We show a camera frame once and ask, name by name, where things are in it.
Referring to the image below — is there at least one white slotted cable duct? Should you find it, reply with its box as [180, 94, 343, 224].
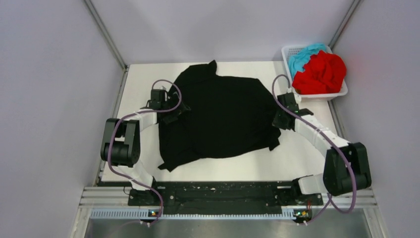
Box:
[90, 208, 309, 220]

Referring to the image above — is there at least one red t shirt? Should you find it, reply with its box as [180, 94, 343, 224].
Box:
[292, 50, 347, 95]

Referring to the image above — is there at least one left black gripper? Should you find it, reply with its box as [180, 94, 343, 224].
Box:
[161, 92, 189, 124]

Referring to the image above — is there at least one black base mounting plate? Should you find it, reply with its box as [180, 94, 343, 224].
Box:
[128, 181, 323, 215]

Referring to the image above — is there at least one blue t shirt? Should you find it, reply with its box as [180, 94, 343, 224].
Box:
[286, 43, 331, 79]

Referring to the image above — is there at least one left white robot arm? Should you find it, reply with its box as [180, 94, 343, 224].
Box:
[100, 89, 189, 205]

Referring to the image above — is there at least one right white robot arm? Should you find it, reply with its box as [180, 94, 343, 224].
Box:
[272, 93, 372, 204]

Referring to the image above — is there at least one black t shirt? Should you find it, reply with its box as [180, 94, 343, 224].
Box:
[158, 61, 281, 171]

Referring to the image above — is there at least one aluminium frame rail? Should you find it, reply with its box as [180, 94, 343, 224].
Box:
[78, 185, 378, 209]

